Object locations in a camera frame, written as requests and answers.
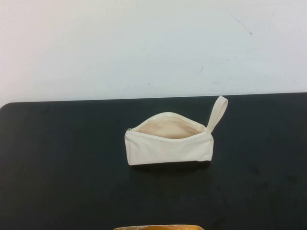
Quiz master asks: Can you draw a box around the cream canvas pencil case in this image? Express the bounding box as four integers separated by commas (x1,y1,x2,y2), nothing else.
124,95,229,166

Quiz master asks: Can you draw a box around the yellow cardboard object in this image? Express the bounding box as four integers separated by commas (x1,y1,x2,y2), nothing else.
113,217,203,230

